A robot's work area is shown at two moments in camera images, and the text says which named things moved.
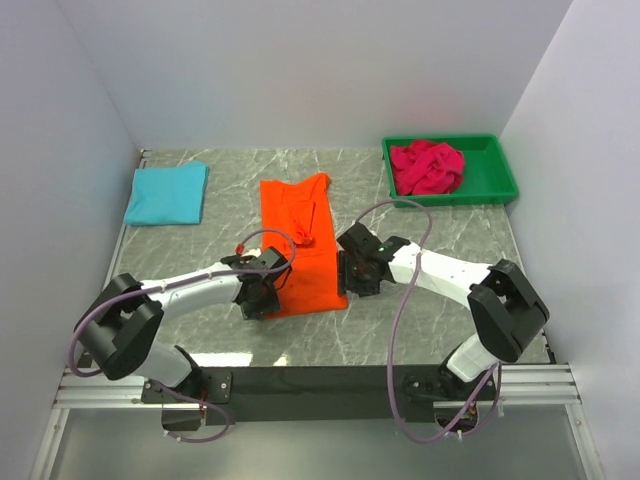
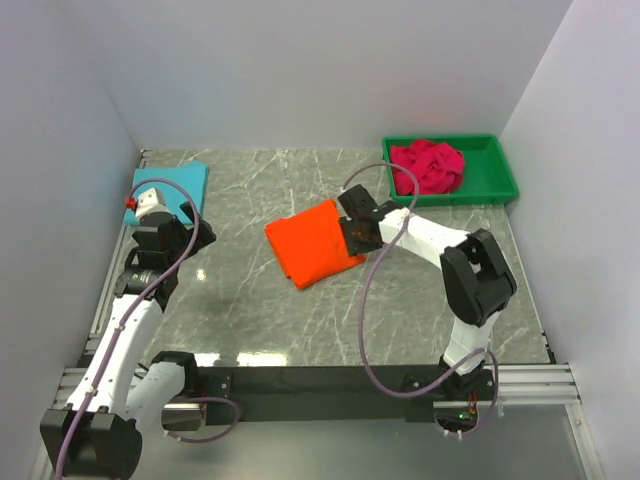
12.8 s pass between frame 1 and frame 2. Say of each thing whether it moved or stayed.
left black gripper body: moved
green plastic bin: stayed
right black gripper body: moved
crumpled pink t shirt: stayed
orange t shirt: moved
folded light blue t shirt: stayed
